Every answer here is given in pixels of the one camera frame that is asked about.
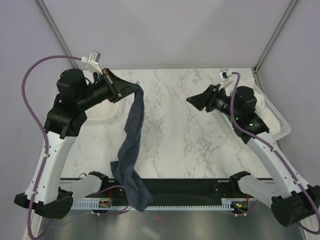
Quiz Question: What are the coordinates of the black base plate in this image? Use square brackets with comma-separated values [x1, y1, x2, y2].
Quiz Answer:
[89, 178, 253, 206]

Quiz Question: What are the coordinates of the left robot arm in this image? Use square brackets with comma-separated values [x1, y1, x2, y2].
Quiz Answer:
[14, 68, 142, 219]

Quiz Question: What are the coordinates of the left aluminium frame post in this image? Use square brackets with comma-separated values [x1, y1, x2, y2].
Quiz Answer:
[34, 0, 73, 56]

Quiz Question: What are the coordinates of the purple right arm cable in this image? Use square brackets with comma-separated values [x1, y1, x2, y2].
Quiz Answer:
[229, 71, 320, 236]

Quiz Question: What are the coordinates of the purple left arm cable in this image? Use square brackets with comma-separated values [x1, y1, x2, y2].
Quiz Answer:
[21, 55, 133, 240]

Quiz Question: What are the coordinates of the aluminium frame post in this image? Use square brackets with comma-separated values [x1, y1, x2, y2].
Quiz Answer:
[34, 0, 73, 56]
[252, 0, 300, 74]

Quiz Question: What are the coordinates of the white perforated basket left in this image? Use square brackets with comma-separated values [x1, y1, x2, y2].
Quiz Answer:
[85, 100, 126, 124]

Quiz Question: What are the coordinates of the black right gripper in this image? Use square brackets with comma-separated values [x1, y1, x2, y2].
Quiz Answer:
[186, 83, 241, 120]

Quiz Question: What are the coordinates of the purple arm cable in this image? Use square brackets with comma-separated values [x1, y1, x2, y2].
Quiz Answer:
[229, 71, 320, 236]
[21, 55, 133, 240]

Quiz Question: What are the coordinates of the white slotted cable duct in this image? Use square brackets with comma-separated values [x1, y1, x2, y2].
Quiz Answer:
[71, 198, 248, 211]

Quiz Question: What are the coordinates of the aluminium front rail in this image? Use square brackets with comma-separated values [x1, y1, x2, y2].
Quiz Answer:
[34, 178, 308, 201]

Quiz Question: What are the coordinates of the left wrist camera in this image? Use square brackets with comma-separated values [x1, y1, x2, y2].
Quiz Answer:
[81, 50, 102, 74]

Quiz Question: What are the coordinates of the white fluffy towel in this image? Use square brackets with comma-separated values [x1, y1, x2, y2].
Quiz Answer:
[238, 76, 283, 140]

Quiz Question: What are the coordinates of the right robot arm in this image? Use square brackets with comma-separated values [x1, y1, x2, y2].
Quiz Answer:
[186, 84, 320, 227]

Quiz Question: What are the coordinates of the dark blue towel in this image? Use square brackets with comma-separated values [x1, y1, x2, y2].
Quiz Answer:
[110, 87, 153, 211]

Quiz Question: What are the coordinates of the white perforated basket right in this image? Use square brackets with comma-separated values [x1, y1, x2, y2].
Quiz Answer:
[253, 84, 291, 141]

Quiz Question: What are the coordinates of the white perforated basket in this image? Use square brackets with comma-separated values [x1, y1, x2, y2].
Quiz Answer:
[253, 84, 291, 141]
[85, 100, 126, 124]

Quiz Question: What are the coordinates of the right aluminium frame post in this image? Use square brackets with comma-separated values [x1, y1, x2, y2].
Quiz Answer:
[252, 0, 300, 74]

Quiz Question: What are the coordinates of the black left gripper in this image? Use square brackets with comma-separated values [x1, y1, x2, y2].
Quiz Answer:
[77, 68, 140, 111]

